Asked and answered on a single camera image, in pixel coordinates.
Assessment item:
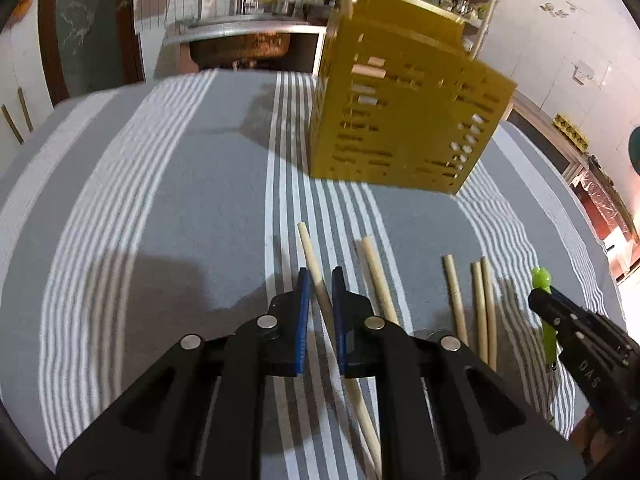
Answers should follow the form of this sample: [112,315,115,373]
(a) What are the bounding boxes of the kitchen counter cabinet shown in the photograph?
[510,90,640,281]

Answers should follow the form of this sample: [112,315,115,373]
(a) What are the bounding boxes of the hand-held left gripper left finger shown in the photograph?
[55,267,314,480]

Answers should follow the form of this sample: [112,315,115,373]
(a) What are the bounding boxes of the steel kitchen sink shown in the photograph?
[165,12,326,73]

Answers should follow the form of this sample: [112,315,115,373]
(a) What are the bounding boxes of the green plastic utensil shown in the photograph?
[531,267,560,373]

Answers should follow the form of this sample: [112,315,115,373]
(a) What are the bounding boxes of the white wall socket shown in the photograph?
[572,61,613,86]

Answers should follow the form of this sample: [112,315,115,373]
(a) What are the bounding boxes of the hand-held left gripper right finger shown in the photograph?
[331,266,586,480]

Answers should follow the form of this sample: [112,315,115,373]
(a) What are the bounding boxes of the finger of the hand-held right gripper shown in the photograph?
[528,288,640,361]
[545,317,640,433]

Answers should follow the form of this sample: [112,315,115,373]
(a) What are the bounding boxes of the thin wooden sticks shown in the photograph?
[2,87,33,143]

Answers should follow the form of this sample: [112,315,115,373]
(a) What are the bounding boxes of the yellow egg carton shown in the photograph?
[552,114,591,151]

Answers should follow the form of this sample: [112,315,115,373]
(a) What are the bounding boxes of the brown framed glass door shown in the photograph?
[39,0,146,106]

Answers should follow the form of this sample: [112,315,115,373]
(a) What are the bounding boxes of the yellow slotted utensil holder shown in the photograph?
[309,0,518,196]

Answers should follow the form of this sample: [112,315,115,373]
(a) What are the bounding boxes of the grey white striped tablecloth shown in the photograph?
[0,69,626,480]

